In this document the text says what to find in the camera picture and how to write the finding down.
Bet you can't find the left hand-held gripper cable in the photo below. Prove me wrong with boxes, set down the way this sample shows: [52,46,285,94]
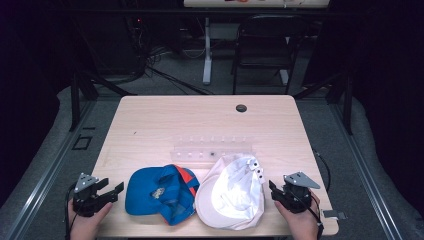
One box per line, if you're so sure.
[64,183,78,240]

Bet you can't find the dark equipment with red light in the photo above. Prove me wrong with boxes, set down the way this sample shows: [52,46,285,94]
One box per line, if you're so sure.
[128,13,149,44]

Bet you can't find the aluminium floor rail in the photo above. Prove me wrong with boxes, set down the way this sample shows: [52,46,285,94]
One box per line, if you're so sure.
[328,101,404,240]
[4,99,98,240]

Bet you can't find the black metal stand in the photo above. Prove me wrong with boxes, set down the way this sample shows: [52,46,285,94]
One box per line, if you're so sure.
[68,64,138,132]
[293,68,354,136]

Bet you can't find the grey tape piece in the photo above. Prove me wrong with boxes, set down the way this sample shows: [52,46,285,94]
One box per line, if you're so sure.
[322,209,348,221]

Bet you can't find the black folding chair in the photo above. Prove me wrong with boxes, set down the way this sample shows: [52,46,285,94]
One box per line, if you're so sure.
[230,13,309,95]

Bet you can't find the clear acrylic cap rack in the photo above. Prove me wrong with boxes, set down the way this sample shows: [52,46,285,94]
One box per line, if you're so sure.
[170,134,258,166]

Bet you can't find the white cap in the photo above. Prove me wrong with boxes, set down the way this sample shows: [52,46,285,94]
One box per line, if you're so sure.
[194,153,267,231]

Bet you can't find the black floor cables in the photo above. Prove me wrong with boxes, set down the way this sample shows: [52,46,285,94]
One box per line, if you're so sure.
[133,46,214,96]

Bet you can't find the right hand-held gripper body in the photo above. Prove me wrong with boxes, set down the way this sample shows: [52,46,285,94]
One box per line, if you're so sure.
[281,171,322,214]

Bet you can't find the blue and orange cap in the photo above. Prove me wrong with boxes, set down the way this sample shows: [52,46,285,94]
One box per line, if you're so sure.
[124,163,201,227]

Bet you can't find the person's right hand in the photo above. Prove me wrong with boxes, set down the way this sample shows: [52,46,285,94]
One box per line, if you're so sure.
[273,191,322,240]

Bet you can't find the light background desk top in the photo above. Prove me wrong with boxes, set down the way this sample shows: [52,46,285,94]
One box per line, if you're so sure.
[183,0,331,9]

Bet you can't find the right hand-held gripper cable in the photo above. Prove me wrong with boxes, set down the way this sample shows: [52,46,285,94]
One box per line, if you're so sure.
[301,189,325,239]

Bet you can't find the white desk leg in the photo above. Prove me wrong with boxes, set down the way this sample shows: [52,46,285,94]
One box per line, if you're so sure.
[202,17,213,86]

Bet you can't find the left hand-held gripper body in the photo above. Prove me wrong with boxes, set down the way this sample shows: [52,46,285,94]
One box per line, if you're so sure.
[71,172,112,218]

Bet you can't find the hand-held gripper cable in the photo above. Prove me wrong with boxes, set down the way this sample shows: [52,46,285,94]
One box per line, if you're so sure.
[301,189,325,239]
[64,183,78,240]

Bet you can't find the person's left hand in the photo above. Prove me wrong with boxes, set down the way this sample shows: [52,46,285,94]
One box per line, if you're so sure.
[67,198,114,240]

